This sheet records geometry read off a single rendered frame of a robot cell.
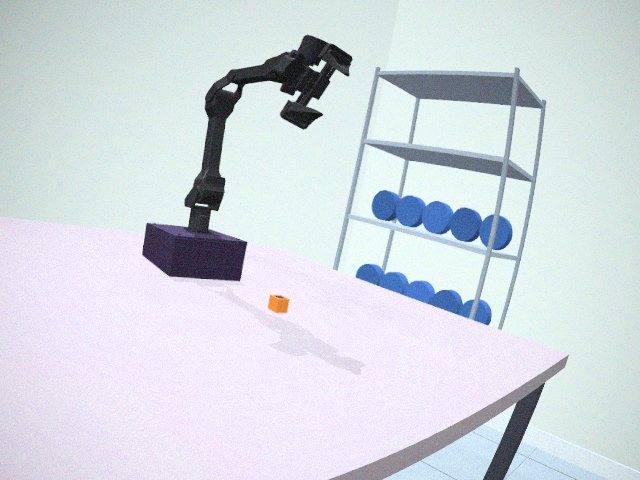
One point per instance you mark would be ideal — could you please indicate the orange block with dark blue square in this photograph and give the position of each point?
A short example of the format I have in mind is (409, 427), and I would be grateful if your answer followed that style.
(278, 303)

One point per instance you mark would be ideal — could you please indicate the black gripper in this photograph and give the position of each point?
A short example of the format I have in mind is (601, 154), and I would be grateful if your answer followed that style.
(312, 84)

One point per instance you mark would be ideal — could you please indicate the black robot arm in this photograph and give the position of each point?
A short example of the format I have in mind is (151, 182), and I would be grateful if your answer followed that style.
(209, 186)

